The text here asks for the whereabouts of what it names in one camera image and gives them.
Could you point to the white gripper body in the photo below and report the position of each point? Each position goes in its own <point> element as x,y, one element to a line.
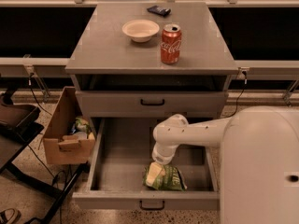
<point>161,157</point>

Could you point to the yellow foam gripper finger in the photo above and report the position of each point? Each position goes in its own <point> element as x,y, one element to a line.
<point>155,169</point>

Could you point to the green jalapeno chip bag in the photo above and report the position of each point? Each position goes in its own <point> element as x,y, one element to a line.
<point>171,180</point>

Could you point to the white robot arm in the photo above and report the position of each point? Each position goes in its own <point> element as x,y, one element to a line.
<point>259,161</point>

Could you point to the open grey bottom drawer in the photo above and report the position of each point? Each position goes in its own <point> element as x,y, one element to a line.
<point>122,152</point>

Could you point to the closed grey upper drawer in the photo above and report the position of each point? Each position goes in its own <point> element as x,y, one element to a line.
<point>151,104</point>

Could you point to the grey drawer cabinet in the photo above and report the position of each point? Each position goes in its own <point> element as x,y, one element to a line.
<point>105,59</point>

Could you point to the snack items in box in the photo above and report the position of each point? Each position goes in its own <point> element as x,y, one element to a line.
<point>81,129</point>

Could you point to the brown cardboard box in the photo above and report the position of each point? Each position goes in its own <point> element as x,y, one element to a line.
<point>60,146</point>

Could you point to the red coca-cola can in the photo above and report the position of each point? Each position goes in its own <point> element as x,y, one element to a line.
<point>170,43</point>

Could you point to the white paper bowl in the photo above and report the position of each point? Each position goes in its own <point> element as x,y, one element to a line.
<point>140,31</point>

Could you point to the black rolling cart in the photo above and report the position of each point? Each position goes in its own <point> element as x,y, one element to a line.
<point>18,128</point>

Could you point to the grey metal rail frame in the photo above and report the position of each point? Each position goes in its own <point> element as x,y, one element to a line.
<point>34,64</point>

